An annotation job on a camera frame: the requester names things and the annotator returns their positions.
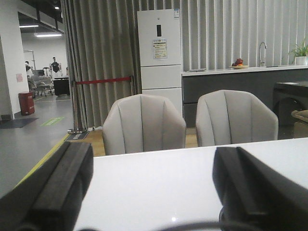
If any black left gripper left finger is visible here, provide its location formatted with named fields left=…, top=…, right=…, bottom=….
left=0, top=141, right=93, bottom=231

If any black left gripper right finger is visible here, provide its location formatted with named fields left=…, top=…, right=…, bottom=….
left=212, top=147, right=308, bottom=231

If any right beige upholstered chair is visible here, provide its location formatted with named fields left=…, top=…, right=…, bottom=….
left=195, top=90, right=279, bottom=146

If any beige upholstered chair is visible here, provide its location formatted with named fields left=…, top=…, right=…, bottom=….
left=102, top=94, right=186, bottom=155
left=195, top=90, right=279, bottom=146

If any red trash bin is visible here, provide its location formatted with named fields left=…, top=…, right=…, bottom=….
left=18, top=92, right=35, bottom=116

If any dark washing machine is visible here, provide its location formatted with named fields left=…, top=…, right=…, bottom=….
left=273, top=81, right=308, bottom=127

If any grey kitchen counter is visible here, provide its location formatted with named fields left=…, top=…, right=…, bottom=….
left=182, top=65, right=308, bottom=128

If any left beige upholstered chair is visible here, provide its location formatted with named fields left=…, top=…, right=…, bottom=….
left=102, top=94, right=186, bottom=155

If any red barrier belt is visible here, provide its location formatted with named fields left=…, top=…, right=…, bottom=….
left=76, top=76, right=133, bottom=85

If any fruit plate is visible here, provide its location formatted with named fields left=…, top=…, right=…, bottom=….
left=230, top=58, right=249, bottom=69

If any chrome faucet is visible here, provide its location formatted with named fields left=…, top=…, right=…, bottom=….
left=258, top=41, right=268, bottom=67

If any potted green plant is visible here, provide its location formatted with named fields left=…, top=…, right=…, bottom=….
left=289, top=39, right=308, bottom=65

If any white refrigerator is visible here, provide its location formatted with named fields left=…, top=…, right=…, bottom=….
left=137, top=9, right=182, bottom=113

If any chrome stanchion post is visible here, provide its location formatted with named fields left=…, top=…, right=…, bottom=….
left=67, top=81, right=87, bottom=134

